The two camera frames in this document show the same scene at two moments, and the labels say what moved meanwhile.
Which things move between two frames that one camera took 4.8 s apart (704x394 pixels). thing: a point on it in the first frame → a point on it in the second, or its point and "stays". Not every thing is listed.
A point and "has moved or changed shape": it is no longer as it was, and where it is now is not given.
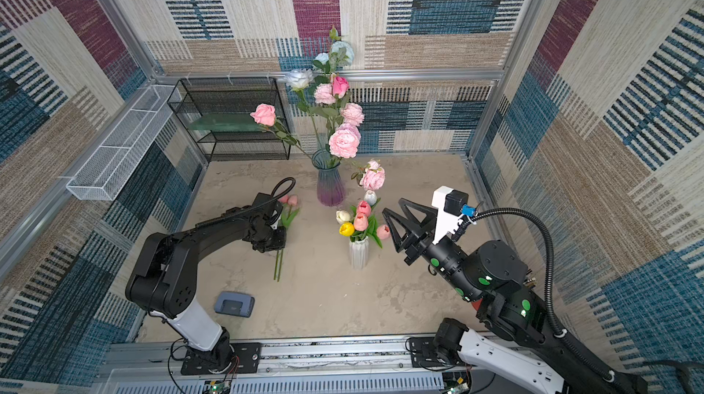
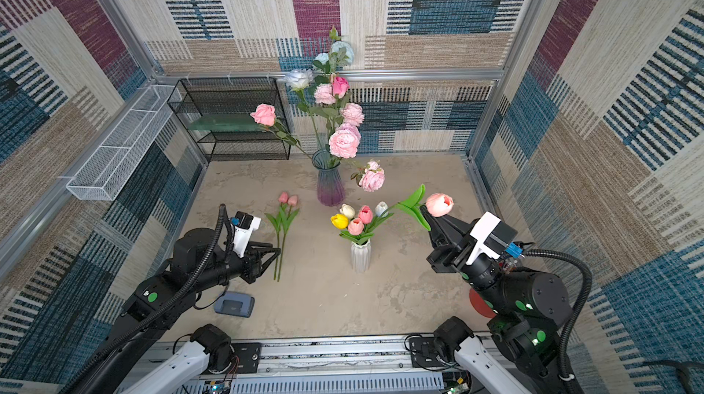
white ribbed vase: [358, 253] stays
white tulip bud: [370, 196] → [379, 209]
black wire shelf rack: [217, 114] stays
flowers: [364, 207] has moved or changed shape
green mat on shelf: [225, 122] stays
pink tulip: [284, 199] stays
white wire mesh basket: [115, 161] stays
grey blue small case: [235, 303] stays
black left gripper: [280, 244] → [253, 263]
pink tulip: [288, 217] stays
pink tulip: [360, 222] has moved or changed shape
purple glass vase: [331, 189] stays
